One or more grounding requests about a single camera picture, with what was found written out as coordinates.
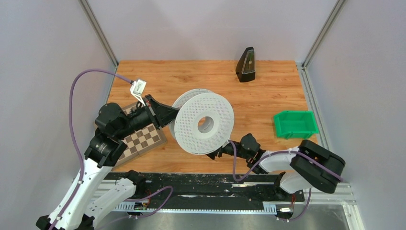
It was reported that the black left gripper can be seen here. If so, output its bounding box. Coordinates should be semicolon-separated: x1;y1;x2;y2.
114;93;184;139

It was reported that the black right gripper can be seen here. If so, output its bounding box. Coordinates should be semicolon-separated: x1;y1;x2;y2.
198;132;251;161

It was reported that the white plastic cable spool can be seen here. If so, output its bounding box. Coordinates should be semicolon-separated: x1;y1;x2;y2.
169;89;235;155

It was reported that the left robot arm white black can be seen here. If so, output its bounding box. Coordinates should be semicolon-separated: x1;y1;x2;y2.
36;95;179;230

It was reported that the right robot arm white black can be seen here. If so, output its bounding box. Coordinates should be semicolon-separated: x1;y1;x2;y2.
208;133;346;200

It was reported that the wooden chessboard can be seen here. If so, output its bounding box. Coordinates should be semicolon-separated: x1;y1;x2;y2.
114;102;168;167

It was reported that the green plastic bin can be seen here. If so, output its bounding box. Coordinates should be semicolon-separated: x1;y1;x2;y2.
273;111;319;139

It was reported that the black metronome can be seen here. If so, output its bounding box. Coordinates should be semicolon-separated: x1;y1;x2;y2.
236;46;256;83

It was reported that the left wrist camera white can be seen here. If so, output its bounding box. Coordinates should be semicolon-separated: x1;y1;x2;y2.
130;79;147;104

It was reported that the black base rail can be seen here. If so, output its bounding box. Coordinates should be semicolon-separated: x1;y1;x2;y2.
113;173;305;214

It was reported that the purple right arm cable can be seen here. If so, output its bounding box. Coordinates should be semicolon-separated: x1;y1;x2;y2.
229;140;344;183

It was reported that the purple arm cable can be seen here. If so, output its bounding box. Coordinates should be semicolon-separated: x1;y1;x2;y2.
229;140;344;183
47;69;135;230

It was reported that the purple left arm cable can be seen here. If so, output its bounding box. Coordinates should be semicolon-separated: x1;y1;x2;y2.
47;69;135;230

